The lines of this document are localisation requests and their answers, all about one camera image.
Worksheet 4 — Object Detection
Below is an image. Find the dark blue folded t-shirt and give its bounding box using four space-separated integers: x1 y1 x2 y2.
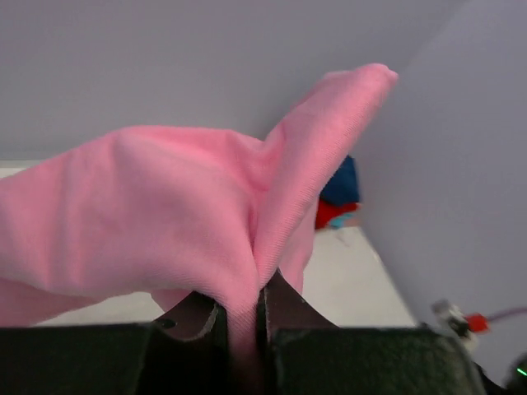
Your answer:
320 156 361 207

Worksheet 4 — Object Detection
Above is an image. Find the pink t-shirt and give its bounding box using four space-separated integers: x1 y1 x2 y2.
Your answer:
1 64 397 357

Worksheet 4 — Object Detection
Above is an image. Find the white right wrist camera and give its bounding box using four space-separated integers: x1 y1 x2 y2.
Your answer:
431 300 489 341

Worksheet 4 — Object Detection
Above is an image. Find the red folded t-shirt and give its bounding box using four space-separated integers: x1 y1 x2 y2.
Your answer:
315 198 360 230

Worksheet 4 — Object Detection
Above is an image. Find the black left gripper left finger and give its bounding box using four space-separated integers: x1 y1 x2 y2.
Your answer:
155 292 227 394

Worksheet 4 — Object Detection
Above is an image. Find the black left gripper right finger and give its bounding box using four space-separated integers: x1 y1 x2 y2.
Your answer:
258 272 337 394

